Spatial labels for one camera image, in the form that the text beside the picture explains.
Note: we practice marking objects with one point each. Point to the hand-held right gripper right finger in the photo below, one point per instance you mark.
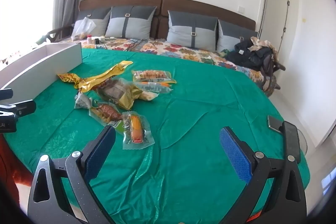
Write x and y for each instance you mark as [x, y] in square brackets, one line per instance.
[235, 155]

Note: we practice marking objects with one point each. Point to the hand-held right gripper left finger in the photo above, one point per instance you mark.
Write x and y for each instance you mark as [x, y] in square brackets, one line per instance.
[101, 153]

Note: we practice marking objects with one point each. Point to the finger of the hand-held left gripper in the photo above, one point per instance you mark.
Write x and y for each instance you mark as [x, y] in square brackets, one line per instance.
[5, 94]
[22, 108]

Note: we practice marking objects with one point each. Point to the small green snack packet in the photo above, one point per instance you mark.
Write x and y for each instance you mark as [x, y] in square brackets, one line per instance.
[117, 127]

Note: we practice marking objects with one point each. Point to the brown drumstick packet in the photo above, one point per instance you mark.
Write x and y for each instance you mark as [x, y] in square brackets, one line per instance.
[106, 111]

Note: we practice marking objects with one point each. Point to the long white cardboard box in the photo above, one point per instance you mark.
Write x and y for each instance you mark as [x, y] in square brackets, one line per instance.
[39, 69]

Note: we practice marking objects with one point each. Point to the clear packet with orange sausage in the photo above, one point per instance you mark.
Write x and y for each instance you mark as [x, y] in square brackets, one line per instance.
[136, 129]

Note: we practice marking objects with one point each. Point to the large gold clear-window packet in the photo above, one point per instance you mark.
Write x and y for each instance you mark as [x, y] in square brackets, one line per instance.
[118, 92]

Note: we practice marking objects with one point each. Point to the long gold snack wrapper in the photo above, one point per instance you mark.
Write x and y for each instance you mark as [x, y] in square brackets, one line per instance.
[89, 81]

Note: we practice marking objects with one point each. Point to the pale cream snack packet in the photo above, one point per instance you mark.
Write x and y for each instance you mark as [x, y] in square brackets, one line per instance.
[148, 96]

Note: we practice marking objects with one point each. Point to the clear long snack packet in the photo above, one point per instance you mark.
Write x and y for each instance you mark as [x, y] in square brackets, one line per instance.
[157, 89]

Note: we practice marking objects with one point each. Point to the orange sausage stick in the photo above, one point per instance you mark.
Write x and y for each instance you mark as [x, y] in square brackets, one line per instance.
[157, 84]

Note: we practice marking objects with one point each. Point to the yellow-edged peanut packet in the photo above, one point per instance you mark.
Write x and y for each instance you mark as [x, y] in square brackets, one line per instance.
[152, 75]

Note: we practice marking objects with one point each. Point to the red cloth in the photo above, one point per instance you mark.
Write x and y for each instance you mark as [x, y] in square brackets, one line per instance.
[13, 166]

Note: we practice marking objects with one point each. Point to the black phone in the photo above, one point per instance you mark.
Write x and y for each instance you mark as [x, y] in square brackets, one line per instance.
[275, 123]

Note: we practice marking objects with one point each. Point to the green patterned bedspread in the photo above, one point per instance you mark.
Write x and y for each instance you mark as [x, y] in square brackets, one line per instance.
[183, 108]

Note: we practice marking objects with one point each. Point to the brown bag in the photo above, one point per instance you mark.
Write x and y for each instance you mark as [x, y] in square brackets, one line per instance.
[270, 71]

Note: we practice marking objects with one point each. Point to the small red-capped bottle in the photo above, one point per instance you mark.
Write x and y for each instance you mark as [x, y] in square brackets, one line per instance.
[89, 39]

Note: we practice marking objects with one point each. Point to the black clothing pile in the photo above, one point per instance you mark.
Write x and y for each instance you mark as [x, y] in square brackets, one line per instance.
[246, 56]

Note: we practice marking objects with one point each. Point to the black charger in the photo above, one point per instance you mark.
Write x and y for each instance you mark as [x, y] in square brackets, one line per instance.
[98, 41]

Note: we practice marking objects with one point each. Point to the clear plastic bag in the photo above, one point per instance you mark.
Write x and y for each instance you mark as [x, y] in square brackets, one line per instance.
[84, 27]

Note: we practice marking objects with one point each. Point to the small green soft item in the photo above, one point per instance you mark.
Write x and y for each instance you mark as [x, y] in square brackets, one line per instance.
[224, 52]

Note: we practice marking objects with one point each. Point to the beige patterned cloth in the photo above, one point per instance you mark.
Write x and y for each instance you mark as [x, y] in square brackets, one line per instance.
[262, 43]

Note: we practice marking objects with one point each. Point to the grey two-tone pillow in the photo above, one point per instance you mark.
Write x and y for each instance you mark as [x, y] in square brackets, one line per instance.
[183, 32]
[136, 24]
[231, 37]
[99, 20]

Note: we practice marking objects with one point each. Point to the floral bedsheet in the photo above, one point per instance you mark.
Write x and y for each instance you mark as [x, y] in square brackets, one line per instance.
[183, 50]

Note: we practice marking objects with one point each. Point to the brown upholstered headboard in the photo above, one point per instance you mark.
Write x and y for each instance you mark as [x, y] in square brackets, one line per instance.
[183, 3]

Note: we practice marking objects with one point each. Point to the white wall switch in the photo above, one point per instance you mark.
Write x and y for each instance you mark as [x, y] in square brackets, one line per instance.
[241, 9]

